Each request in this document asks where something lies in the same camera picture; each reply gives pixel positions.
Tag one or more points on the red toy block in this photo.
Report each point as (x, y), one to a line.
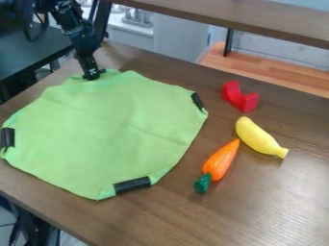
(239, 96)

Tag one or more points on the yellow toy banana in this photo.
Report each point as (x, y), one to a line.
(258, 137)

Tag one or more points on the orange toy carrot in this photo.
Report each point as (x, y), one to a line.
(219, 163)

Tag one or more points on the green cloth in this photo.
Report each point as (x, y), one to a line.
(107, 131)

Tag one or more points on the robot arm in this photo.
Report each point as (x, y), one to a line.
(68, 14)

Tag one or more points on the white cabinet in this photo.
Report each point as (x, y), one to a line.
(180, 36)

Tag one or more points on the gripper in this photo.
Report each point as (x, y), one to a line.
(85, 43)

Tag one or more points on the wooden table with black legs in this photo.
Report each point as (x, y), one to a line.
(240, 16)

